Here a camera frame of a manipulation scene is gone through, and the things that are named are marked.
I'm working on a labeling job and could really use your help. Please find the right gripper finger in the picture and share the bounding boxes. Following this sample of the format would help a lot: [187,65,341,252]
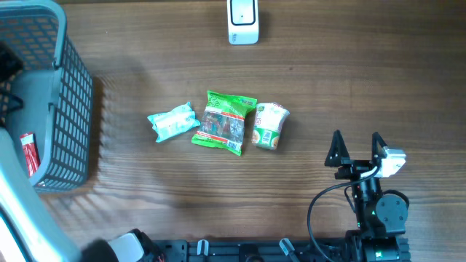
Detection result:
[324,130,350,167]
[371,132,387,164]

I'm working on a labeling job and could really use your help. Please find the instant noodle cup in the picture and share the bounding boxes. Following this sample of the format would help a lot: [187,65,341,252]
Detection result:
[251,102,290,150]

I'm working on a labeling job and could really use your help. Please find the green snack bag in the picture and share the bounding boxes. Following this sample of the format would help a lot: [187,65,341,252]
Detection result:
[191,90,257,156]

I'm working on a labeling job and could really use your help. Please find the light blue tissue pack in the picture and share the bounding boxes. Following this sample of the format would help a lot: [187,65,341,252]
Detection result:
[147,102,200,143]

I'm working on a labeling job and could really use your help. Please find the red stick packet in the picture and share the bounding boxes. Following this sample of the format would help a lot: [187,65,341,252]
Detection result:
[20,132,40,177]

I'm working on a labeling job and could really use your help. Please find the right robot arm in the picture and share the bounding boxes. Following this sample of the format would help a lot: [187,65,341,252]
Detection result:
[325,130,411,261]

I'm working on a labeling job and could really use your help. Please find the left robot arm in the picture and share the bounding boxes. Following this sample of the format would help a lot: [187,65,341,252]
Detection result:
[1,124,162,261]

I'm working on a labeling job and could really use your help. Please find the white barcode scanner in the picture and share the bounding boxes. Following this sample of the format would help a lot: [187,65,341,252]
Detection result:
[226,0,259,45]

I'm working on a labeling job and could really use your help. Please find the grey plastic mesh basket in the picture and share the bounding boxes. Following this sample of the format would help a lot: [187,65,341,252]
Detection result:
[1,1,94,193]

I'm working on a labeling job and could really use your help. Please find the right camera black cable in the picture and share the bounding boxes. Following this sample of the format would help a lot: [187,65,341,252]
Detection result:
[307,164,382,262]

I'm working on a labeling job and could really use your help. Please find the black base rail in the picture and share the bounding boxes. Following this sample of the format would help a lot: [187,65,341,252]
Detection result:
[141,237,411,262]

